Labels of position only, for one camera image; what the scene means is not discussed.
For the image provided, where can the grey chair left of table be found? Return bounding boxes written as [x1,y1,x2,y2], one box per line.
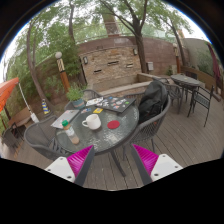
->
[24,115,70,160]

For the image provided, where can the far round dark table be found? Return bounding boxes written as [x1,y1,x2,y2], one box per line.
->
[170,73,202,114]

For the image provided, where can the round glass patio table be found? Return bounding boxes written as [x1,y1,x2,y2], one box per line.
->
[55,104,139,177]

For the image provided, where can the orange patio umbrella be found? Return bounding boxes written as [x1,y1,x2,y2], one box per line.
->
[0,77,19,112]

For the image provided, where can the blue yellow striped cone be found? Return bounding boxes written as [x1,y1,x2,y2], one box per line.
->
[42,99,50,115]

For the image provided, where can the black laptop with stickers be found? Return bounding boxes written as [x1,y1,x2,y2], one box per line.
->
[96,96,135,113]

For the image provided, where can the grey chair behind table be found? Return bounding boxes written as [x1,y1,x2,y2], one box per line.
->
[83,89,101,101]

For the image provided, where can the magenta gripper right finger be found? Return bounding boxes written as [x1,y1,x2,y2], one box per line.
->
[132,144,182,185]

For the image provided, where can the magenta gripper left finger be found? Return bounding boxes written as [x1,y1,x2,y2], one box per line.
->
[46,145,95,186]

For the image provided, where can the white ceramic mug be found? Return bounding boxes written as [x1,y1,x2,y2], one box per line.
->
[82,114,101,130]

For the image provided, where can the striped lamp post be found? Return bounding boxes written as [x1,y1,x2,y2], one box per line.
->
[55,52,70,93]

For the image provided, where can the white papers on table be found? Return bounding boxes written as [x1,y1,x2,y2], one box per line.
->
[86,97,103,106]

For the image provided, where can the black backpack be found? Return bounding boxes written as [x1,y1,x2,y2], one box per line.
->
[138,81,168,123]

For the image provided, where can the far grey chair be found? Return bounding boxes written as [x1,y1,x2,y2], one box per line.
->
[161,78,181,106]

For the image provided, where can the grey chair of table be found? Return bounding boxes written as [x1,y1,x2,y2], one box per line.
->
[122,96,171,154]
[24,115,70,160]

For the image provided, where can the far black metal chair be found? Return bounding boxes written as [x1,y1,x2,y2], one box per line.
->
[186,84,215,128]

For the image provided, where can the clear bottle green cap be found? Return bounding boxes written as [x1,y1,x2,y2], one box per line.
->
[62,120,79,144]

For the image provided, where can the silver laptop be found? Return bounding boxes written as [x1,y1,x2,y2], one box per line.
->
[51,110,79,129]

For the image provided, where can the grey chair right of table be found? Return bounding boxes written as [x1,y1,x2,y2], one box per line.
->
[122,96,171,154]

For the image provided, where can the yellow sticky note pad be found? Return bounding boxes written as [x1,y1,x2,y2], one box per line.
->
[93,108,103,114]

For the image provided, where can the red round coaster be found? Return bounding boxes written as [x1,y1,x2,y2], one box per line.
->
[107,120,120,129]

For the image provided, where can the potted green plant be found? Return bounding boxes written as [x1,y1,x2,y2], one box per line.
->
[66,84,85,109]

